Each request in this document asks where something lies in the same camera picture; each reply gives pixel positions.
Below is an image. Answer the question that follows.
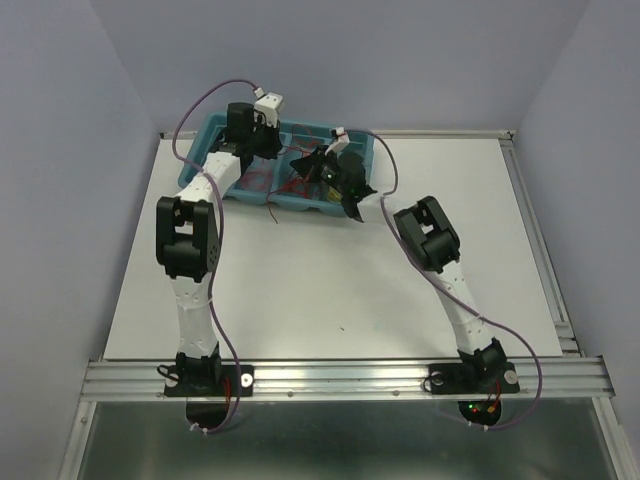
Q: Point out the thin pink wire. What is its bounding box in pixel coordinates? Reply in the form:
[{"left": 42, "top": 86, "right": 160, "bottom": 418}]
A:
[{"left": 234, "top": 159, "right": 279, "bottom": 194}]

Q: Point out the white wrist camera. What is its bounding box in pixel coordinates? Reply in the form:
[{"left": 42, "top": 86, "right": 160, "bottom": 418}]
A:
[
  {"left": 254, "top": 89, "right": 284, "bottom": 128},
  {"left": 325, "top": 127, "right": 350, "bottom": 156}
]

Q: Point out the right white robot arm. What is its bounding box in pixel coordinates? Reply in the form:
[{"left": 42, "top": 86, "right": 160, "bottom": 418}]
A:
[{"left": 290, "top": 147, "right": 506, "bottom": 390}]

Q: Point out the dark red long wire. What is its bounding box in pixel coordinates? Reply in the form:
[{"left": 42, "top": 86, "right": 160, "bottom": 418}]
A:
[{"left": 266, "top": 174, "right": 321, "bottom": 224}]

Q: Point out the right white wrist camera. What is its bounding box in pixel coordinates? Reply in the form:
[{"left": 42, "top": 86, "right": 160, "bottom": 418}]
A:
[{"left": 325, "top": 127, "right": 350, "bottom": 156}]

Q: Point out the teal compartment tray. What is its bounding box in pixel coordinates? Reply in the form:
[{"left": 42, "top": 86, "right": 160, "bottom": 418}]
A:
[{"left": 177, "top": 111, "right": 374, "bottom": 217}]

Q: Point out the aluminium mounting rail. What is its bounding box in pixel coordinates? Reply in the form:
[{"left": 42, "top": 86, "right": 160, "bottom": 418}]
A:
[{"left": 80, "top": 357, "right": 615, "bottom": 402}]

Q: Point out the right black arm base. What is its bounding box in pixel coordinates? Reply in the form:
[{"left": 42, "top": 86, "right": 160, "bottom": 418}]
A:
[{"left": 421, "top": 338, "right": 520, "bottom": 429}]

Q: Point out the bright red wire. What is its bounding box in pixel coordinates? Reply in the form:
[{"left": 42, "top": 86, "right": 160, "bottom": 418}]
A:
[{"left": 279, "top": 122, "right": 331, "bottom": 201}]

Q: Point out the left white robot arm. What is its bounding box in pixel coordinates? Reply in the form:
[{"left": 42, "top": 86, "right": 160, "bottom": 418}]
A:
[{"left": 156, "top": 93, "right": 283, "bottom": 394}]

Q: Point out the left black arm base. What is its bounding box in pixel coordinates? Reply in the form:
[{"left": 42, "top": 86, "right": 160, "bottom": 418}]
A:
[{"left": 156, "top": 354, "right": 255, "bottom": 435}]

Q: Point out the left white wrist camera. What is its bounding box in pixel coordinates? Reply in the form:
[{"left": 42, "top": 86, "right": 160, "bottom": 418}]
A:
[{"left": 254, "top": 89, "right": 284, "bottom": 128}]

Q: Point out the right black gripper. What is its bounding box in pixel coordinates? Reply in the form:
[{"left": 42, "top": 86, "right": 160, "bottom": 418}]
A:
[{"left": 291, "top": 144, "right": 348, "bottom": 195}]

